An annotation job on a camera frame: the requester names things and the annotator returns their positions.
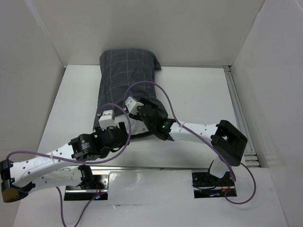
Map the dark grey checked pillowcase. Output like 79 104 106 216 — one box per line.
92 48 171 142

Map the white pillow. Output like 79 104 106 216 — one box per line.
93 112 151 138

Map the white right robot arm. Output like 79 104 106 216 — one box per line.
134 99 248 185

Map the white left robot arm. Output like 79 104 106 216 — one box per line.
0 122 130 203

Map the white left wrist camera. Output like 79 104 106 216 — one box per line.
98 110 116 130

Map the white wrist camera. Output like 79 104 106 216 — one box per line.
98 110 116 130
125 96 144 115

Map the aluminium front rail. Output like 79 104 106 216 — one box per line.
90 166 208 172

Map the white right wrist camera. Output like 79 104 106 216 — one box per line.
125 96 144 115

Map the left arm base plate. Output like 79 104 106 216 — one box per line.
64 171 109 201

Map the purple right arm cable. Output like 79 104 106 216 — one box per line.
124 80 258 204

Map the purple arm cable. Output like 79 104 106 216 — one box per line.
6 103 131 227
124 80 258 204

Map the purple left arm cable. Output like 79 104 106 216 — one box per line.
6 103 131 227

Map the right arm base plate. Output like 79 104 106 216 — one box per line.
191 172 237 199

